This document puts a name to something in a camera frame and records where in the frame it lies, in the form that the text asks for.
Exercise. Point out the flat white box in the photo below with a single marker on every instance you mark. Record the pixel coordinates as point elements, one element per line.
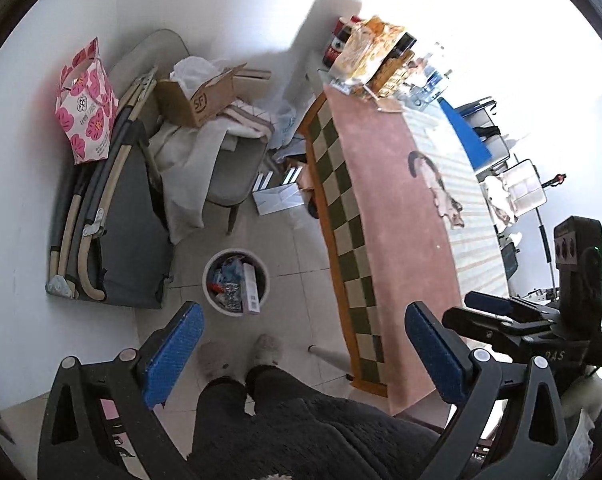
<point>281,200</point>

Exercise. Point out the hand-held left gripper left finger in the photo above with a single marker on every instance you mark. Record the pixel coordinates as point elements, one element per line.
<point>176,355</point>

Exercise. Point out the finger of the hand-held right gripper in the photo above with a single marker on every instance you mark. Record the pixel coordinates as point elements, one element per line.
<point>486,301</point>
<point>481,327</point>

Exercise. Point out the person's legs in black pants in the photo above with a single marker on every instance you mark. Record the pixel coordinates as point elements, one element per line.
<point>291,425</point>

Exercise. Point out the pink floral paper bag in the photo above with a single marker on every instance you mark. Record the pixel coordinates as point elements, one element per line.
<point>86,110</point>

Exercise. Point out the grey chair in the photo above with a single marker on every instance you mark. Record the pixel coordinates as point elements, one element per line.
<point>236,170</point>

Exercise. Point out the metal table leg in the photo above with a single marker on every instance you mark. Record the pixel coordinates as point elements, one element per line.
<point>331,355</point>

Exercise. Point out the white packing paper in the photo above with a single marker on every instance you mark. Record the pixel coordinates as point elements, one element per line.
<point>196,70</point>

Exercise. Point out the clear plastic storage box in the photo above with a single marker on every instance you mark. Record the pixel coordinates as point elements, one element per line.
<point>526,187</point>

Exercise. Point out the tripod stand with red knob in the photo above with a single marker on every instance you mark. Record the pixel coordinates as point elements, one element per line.
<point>557,180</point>

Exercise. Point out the crumpled white cloth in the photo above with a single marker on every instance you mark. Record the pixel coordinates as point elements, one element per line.
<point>496,197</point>

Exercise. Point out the grey folding bed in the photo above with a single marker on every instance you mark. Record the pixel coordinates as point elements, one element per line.
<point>131,240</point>

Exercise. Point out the pink cat print tablecloth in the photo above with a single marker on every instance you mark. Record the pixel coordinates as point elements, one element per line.
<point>396,210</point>

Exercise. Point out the small striped white box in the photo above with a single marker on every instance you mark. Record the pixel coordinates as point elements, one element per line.
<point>263,181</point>
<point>292,175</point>

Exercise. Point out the white round waste bin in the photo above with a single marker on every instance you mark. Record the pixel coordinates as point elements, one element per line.
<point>213,302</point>

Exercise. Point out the red tin can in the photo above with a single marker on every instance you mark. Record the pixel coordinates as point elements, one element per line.
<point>337,40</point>

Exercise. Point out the grey fuzzy slipper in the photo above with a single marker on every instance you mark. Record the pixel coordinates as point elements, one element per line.
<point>213,360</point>
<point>268,350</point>

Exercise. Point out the blue board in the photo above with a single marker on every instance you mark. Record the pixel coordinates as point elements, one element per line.
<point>463,132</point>

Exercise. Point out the pink striped towel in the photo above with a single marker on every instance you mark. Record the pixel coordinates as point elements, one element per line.
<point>248,120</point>

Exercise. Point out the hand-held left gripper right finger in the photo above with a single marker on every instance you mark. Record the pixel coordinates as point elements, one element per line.
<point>433,355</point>

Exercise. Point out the brown cardboard box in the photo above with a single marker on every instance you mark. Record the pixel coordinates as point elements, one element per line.
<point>206,105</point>

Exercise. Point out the black tin box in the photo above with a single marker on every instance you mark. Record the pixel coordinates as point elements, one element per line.
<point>403,46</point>

